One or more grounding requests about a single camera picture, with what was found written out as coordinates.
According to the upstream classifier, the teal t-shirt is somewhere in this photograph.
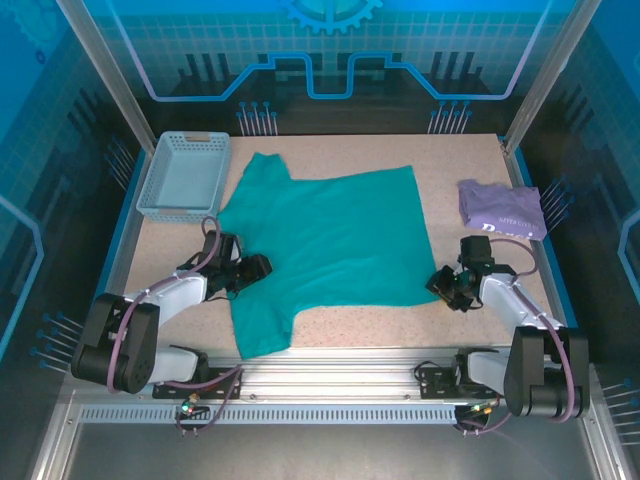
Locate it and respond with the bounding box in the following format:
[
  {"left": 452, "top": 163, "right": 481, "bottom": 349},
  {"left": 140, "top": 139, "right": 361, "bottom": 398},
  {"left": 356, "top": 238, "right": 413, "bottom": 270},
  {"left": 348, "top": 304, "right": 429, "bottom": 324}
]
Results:
[{"left": 215, "top": 151, "right": 451, "bottom": 361}]

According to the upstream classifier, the folded purple t-shirt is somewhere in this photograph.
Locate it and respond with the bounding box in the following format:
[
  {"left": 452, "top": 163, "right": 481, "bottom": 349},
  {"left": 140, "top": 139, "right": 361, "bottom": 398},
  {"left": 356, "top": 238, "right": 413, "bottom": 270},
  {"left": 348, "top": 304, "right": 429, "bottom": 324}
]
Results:
[{"left": 458, "top": 178, "right": 549, "bottom": 242}]

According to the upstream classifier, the light blue plastic basket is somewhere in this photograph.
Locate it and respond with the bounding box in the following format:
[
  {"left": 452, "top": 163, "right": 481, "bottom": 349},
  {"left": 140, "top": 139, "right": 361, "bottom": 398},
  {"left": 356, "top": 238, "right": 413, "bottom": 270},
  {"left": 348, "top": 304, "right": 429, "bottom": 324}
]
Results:
[{"left": 135, "top": 130, "right": 233, "bottom": 225}]

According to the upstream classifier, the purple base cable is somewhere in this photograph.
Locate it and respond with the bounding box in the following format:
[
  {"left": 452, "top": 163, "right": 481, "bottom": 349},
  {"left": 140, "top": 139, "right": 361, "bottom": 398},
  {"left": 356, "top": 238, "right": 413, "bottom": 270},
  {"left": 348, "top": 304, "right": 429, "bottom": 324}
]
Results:
[
  {"left": 457, "top": 394, "right": 514, "bottom": 436},
  {"left": 173, "top": 367, "right": 245, "bottom": 437}
]

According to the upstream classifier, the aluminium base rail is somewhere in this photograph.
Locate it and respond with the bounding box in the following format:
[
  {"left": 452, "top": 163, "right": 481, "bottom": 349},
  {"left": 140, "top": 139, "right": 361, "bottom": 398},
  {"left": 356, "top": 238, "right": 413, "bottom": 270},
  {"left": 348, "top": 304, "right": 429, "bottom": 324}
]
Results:
[{"left": 149, "top": 347, "right": 506, "bottom": 401}]

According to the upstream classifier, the slotted grey cable duct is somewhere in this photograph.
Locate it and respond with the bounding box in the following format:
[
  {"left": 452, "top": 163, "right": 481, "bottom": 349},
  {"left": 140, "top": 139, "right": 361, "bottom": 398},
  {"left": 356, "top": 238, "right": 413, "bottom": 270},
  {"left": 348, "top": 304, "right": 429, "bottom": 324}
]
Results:
[{"left": 79, "top": 403, "right": 459, "bottom": 426}]

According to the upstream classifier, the aluminium frame post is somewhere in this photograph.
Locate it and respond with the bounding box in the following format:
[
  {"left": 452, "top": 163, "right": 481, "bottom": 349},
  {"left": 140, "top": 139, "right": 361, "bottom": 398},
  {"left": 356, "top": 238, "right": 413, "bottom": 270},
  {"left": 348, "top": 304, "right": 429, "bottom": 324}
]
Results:
[
  {"left": 502, "top": 0, "right": 605, "bottom": 156},
  {"left": 53, "top": 0, "right": 157, "bottom": 154}
]

